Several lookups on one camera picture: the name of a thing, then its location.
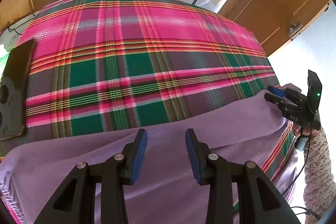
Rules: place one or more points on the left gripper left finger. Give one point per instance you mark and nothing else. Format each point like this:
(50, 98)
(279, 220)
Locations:
(74, 200)

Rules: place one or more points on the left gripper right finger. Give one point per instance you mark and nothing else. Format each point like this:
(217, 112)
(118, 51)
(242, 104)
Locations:
(236, 189)

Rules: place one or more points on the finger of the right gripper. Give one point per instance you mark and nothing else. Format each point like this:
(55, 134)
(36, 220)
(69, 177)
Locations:
(274, 99)
(276, 91)

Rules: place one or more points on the purple fleece garment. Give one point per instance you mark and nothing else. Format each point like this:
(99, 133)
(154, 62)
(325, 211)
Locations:
(165, 192)

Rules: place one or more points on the floral sleeve forearm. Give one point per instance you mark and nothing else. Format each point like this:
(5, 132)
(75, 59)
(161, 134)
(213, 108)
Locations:
(319, 191)

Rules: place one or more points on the person right hand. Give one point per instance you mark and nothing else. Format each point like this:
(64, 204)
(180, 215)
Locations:
(301, 131)

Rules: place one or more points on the black smartphone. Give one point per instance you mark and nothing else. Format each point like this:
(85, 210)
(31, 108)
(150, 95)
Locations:
(14, 89)

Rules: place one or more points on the pink green plaid tablecloth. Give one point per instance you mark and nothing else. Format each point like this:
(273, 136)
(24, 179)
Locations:
(108, 65)

